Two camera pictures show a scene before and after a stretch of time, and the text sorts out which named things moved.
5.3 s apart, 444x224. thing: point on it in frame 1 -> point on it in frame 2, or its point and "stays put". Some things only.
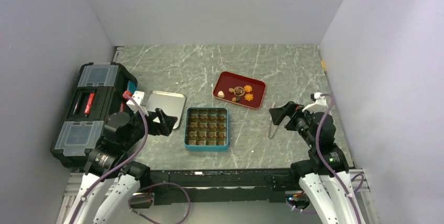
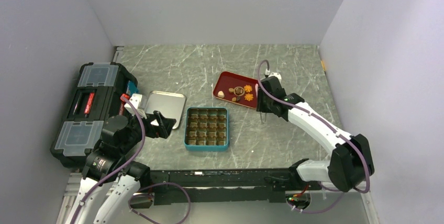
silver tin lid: [170, 104] stays put
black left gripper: [164, 127] stays put
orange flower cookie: [248, 88] stays put
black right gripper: [291, 109] -> [259, 106]
